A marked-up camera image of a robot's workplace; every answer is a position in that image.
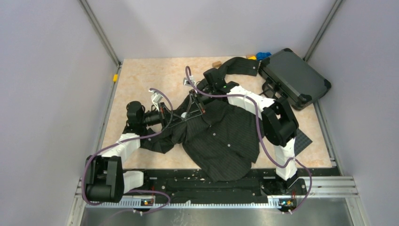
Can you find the brown wooden block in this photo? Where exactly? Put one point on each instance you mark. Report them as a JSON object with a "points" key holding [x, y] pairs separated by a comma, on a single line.
{"points": [[216, 64]]}

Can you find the dark grey hard case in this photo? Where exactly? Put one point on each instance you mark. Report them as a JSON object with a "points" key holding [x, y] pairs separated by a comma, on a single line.
{"points": [[288, 75]]}

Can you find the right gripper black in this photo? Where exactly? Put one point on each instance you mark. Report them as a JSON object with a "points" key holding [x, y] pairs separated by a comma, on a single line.
{"points": [[196, 113]]}

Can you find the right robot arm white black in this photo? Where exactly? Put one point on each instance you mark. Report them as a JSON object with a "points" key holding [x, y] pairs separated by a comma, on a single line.
{"points": [[275, 120]]}

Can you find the blue toy piece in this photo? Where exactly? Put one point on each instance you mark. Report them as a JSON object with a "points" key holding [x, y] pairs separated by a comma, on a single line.
{"points": [[262, 55]]}

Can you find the dark grey studded baseplate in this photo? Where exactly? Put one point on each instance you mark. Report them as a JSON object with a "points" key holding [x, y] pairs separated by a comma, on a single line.
{"points": [[302, 141]]}

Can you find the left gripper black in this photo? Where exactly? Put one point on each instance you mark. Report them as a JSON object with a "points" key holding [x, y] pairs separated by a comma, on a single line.
{"points": [[164, 114]]}

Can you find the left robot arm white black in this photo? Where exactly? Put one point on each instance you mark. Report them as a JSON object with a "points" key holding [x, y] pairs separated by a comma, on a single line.
{"points": [[104, 179]]}

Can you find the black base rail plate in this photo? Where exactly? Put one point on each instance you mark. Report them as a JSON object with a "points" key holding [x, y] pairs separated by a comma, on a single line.
{"points": [[172, 188]]}

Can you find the black pinstriped shirt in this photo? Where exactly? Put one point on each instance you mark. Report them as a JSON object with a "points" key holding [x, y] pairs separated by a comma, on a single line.
{"points": [[223, 142]]}

